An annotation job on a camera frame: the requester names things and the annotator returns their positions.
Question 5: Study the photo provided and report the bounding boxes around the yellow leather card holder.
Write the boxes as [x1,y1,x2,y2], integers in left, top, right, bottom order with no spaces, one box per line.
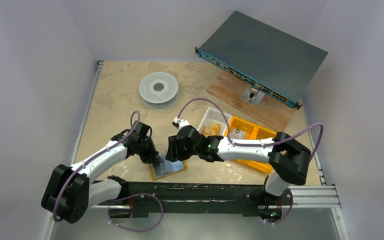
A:
[148,159,187,181]

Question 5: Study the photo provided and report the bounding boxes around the gold credit cards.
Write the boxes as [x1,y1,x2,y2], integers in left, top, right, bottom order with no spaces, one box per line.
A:
[201,122,221,137]

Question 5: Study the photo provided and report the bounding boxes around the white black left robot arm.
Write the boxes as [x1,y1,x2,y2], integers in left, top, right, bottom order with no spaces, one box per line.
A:
[40,121,160,224]

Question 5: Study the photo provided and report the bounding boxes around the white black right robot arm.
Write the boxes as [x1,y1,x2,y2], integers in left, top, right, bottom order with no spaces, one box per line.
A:
[165,117,312,204]

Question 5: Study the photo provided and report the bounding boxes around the white card in bin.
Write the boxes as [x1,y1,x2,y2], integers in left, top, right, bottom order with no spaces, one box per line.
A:
[229,128,247,140]

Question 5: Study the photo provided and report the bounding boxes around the white plastic bin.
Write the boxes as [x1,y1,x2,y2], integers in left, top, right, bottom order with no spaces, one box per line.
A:
[196,107,232,136]

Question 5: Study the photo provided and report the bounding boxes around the white filament spool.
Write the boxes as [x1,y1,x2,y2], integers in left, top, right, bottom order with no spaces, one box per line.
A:
[138,71,179,110]

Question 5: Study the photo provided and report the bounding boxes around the yellow plastic bin middle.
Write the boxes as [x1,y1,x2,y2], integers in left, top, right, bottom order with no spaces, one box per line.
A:
[224,116,257,137]

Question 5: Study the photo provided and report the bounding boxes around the yellow plastic bin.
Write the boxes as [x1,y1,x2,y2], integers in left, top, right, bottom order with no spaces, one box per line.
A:
[236,126,276,174]
[224,116,257,137]

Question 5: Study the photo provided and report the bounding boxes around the yellow plastic bin right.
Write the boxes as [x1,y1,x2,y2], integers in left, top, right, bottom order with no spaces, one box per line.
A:
[236,126,276,174]

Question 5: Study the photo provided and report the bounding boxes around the brown wooden board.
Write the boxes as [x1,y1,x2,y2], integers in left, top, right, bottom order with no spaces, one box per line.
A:
[207,72,295,132]

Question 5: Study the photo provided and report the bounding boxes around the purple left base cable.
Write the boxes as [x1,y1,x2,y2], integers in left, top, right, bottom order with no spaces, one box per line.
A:
[107,192,165,233]

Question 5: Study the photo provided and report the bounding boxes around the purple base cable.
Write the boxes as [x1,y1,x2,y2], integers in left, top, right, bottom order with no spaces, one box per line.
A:
[263,188,296,226]
[107,192,165,233]

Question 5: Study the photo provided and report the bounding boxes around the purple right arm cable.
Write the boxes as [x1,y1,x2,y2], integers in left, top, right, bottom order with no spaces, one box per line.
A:
[176,97,324,163]

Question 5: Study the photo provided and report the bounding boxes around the aluminium frame rail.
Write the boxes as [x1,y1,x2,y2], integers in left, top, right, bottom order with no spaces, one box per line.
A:
[38,60,105,240]

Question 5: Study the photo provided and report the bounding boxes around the grey metal stand bracket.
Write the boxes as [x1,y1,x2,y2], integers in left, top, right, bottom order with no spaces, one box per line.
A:
[240,85,266,106]

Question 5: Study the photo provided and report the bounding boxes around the blue grey network switch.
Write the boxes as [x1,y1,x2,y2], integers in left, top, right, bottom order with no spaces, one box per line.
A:
[195,10,328,110]

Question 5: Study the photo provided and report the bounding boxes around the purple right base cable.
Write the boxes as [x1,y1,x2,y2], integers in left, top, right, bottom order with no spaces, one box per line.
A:
[263,188,296,226]

